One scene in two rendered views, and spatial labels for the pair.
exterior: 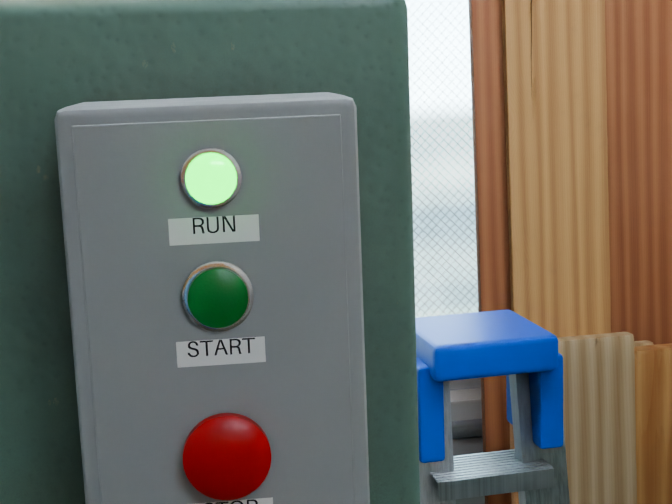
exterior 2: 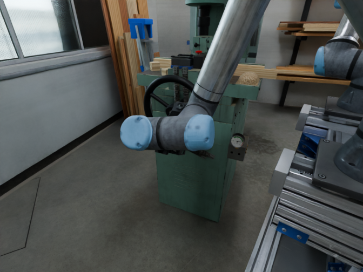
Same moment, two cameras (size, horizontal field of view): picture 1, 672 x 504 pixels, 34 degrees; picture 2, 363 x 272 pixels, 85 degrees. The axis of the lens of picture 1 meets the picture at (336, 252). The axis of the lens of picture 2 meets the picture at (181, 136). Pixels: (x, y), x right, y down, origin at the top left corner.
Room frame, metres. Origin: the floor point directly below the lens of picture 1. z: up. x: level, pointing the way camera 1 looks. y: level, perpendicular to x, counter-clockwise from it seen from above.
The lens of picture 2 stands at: (0.05, 1.37, 1.13)
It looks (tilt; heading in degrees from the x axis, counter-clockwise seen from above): 30 degrees down; 300
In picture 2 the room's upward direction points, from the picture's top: straight up
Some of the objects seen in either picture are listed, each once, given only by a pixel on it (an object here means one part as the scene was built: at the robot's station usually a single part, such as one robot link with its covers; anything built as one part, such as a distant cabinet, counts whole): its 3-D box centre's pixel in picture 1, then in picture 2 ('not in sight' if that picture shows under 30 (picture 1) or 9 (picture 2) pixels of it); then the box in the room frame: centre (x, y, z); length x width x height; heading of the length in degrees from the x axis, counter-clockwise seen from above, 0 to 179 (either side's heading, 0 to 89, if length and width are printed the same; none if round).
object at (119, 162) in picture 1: (219, 318); not in sight; (0.39, 0.04, 1.40); 0.10 x 0.06 x 0.16; 96
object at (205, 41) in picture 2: not in sight; (204, 45); (0.50, 0.36, 1.03); 0.14 x 0.07 x 0.09; 96
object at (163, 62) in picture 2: not in sight; (203, 66); (0.50, 0.36, 0.93); 0.60 x 0.02 x 0.05; 6
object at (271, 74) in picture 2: not in sight; (217, 69); (0.41, 0.37, 0.92); 0.55 x 0.02 x 0.04; 6
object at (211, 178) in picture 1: (211, 178); not in sight; (0.36, 0.04, 1.46); 0.02 x 0.01 x 0.02; 96
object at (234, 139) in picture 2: not in sight; (237, 141); (0.22, 0.56, 0.65); 0.06 x 0.04 x 0.08; 6
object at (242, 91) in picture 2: not in sight; (194, 82); (0.48, 0.48, 0.87); 0.61 x 0.30 x 0.06; 6
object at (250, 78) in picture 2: not in sight; (249, 76); (0.24, 0.44, 0.92); 0.14 x 0.09 x 0.04; 96
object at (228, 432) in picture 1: (227, 456); not in sight; (0.36, 0.04, 1.36); 0.03 x 0.01 x 0.03; 96
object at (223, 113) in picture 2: not in sight; (206, 92); (0.51, 0.25, 0.76); 0.57 x 0.45 x 0.09; 96
